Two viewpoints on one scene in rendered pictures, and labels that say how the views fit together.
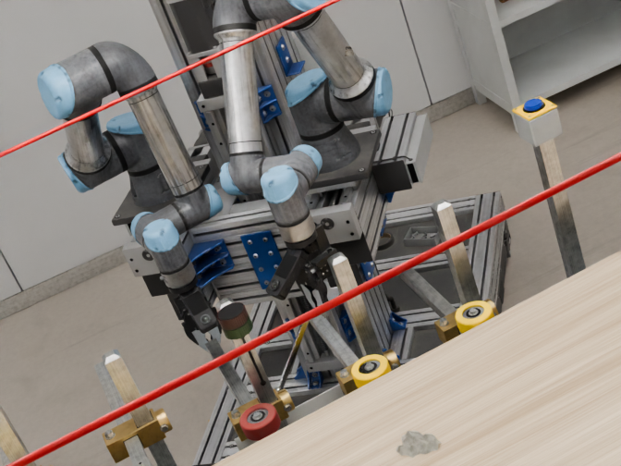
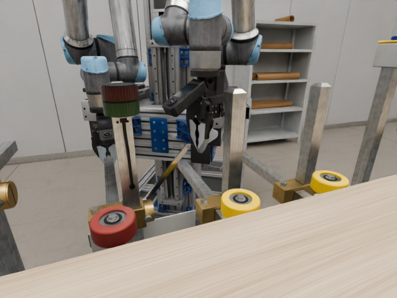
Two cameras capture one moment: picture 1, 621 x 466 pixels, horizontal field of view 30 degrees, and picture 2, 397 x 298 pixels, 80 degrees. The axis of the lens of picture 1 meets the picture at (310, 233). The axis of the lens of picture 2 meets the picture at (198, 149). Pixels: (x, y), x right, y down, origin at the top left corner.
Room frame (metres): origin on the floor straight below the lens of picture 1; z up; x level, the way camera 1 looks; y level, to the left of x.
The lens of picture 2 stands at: (1.55, 0.15, 1.18)
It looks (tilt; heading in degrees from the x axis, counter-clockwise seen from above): 21 degrees down; 350
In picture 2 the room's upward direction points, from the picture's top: straight up
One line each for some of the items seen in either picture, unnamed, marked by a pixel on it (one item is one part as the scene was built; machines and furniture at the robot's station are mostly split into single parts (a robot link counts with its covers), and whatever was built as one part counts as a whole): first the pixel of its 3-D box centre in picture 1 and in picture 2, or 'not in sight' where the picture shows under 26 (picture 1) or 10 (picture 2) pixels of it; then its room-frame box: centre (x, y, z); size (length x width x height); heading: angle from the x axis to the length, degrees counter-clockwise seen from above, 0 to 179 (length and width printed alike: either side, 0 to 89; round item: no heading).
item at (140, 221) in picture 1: (157, 228); (98, 73); (2.47, 0.33, 1.12); 0.11 x 0.11 x 0.08; 18
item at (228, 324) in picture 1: (232, 315); (119, 91); (1.98, 0.20, 1.13); 0.06 x 0.06 x 0.02
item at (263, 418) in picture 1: (265, 434); (116, 240); (1.93, 0.24, 0.85); 0.08 x 0.08 x 0.11
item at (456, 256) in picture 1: (468, 292); (306, 167); (2.12, -0.28, 0.88); 0.04 x 0.04 x 0.48; 11
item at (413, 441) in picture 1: (416, 441); not in sight; (1.67, -0.04, 0.91); 0.09 x 0.07 x 0.02; 45
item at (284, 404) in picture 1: (262, 413); (122, 217); (2.01, 0.24, 0.85); 0.14 x 0.06 x 0.05; 101
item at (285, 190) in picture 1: (285, 194); (205, 25); (2.15, 0.02, 1.25); 0.09 x 0.08 x 0.11; 150
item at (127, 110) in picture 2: (237, 325); (121, 106); (1.98, 0.20, 1.10); 0.06 x 0.06 x 0.02
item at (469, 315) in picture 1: (479, 331); (326, 196); (2.00, -0.26, 0.85); 0.08 x 0.08 x 0.11
